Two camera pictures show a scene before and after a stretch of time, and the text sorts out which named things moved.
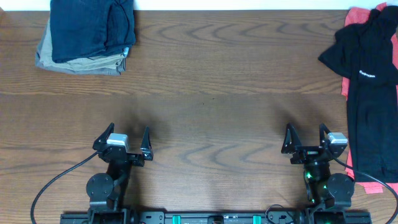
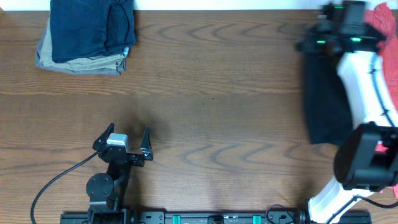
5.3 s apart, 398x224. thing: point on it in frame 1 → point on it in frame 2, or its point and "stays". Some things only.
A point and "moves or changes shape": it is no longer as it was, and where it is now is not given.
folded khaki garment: (102, 63) stays
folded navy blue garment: (81, 29) stays
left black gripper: (146, 150) stays
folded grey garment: (40, 63) stays
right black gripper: (305, 152) → (306, 45)
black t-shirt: (363, 55) moves or changes shape
